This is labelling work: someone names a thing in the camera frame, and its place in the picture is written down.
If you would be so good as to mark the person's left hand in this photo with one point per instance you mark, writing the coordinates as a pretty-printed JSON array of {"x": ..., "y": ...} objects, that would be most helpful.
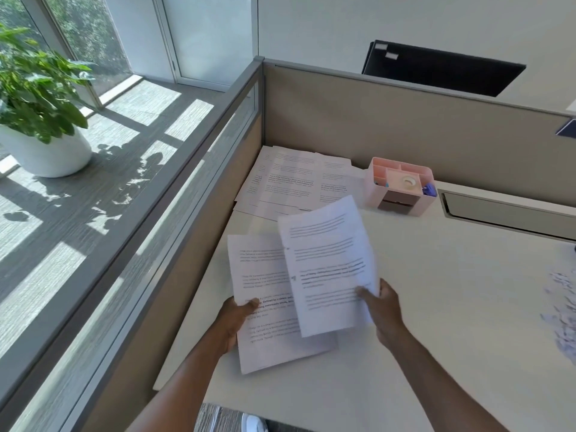
[{"x": 229, "y": 323}]

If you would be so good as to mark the person's right hand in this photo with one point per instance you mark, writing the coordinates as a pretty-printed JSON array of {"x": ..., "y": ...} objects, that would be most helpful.
[{"x": 388, "y": 314}]

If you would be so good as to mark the person's left thumb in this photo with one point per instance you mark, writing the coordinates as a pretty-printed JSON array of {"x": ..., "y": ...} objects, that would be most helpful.
[{"x": 250, "y": 306}]

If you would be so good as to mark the person's right thumb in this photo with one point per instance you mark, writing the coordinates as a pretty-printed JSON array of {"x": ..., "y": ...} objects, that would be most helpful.
[{"x": 367, "y": 296}]

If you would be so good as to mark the printed paper sheet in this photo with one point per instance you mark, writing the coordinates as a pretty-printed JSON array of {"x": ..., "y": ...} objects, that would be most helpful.
[
  {"x": 265, "y": 337},
  {"x": 252, "y": 184},
  {"x": 337, "y": 182},
  {"x": 290, "y": 179},
  {"x": 328, "y": 265}
]

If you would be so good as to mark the person's left forearm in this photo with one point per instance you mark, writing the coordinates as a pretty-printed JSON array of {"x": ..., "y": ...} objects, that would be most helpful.
[{"x": 180, "y": 386}]

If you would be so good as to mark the person's right forearm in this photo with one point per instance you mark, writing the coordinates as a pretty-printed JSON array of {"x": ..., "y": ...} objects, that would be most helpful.
[{"x": 432, "y": 382}]

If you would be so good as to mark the pink desk organizer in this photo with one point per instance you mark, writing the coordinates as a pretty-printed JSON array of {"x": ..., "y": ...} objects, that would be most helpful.
[{"x": 418, "y": 204}]

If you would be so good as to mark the white round object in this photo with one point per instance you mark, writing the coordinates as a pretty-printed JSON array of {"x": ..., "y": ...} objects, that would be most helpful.
[{"x": 256, "y": 423}]

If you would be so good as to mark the clear tape roll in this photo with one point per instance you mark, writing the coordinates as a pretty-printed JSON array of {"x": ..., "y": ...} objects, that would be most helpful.
[{"x": 409, "y": 182}]

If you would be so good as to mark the blue binder clips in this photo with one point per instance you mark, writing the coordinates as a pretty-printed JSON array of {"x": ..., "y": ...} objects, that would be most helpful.
[{"x": 429, "y": 190}]

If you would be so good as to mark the beige cubicle partition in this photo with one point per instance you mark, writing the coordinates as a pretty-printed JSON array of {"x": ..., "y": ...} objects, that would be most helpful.
[{"x": 405, "y": 121}]

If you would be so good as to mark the crumpled white paper pile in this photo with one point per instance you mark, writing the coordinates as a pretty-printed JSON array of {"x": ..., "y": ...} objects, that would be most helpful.
[{"x": 562, "y": 319}]

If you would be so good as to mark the black monitor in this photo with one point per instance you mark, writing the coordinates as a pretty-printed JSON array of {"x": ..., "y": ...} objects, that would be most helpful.
[{"x": 445, "y": 69}]

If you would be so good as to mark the white plant pot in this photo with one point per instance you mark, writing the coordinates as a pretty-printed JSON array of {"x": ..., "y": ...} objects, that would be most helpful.
[{"x": 45, "y": 152}]

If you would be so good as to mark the dark blue object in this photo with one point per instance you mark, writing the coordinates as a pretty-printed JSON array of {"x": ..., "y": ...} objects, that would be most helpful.
[{"x": 568, "y": 128}]

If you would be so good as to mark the green leafy plant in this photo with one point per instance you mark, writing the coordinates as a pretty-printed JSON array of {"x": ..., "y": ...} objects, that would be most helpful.
[{"x": 31, "y": 89}]

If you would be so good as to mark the glass window with grey frame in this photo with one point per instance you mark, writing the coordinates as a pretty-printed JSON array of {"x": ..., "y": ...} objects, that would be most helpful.
[{"x": 90, "y": 35}]

